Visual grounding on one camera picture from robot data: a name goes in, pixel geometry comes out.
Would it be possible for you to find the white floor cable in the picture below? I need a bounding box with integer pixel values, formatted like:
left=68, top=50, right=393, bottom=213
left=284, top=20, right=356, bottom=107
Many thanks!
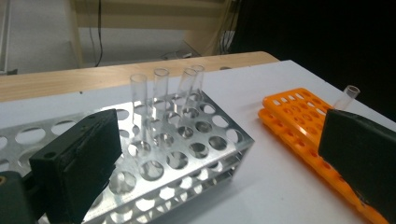
left=162, top=49, right=202, bottom=61

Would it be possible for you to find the black hanging cable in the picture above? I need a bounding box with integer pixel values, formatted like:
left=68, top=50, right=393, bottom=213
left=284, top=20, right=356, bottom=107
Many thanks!
left=88, top=0, right=104, bottom=68

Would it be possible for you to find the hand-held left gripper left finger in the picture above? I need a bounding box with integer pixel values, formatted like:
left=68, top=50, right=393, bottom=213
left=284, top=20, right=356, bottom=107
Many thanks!
left=29, top=107, right=123, bottom=224

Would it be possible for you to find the white cable bundle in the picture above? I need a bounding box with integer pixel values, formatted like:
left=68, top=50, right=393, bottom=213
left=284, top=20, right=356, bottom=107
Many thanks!
left=218, top=29, right=237, bottom=55

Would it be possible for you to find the silver metal test tube rack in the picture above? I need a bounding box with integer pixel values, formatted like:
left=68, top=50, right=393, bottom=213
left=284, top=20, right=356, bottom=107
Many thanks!
left=0, top=90, right=255, bottom=224

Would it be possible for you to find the wooden table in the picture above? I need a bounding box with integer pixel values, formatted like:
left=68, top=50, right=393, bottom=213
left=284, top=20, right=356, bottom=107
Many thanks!
left=0, top=50, right=279, bottom=104

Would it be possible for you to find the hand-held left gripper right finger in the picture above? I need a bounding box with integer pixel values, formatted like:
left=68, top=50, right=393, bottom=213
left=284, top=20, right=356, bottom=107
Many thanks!
left=318, top=108, right=396, bottom=224

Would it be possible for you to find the beige wooden furniture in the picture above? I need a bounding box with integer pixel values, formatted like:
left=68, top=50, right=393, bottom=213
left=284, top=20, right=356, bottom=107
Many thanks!
left=64, top=0, right=241, bottom=68

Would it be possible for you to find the clear glass test tube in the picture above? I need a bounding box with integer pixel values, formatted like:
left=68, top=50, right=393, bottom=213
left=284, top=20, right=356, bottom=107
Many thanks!
left=152, top=67, right=171, bottom=125
left=190, top=63, right=205, bottom=97
left=130, top=73, right=149, bottom=153
left=177, top=67, right=198, bottom=110
left=332, top=84, right=361, bottom=111

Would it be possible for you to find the white table board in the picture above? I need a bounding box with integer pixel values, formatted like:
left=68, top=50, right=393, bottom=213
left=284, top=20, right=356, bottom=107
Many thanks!
left=0, top=59, right=396, bottom=224

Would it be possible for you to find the orange plastic test tube rack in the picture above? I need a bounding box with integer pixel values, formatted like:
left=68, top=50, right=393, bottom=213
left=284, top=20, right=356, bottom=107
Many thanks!
left=257, top=87, right=390, bottom=224

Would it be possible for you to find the black curtain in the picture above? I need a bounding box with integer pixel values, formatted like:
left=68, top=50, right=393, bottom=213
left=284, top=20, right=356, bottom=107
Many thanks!
left=230, top=0, right=396, bottom=122

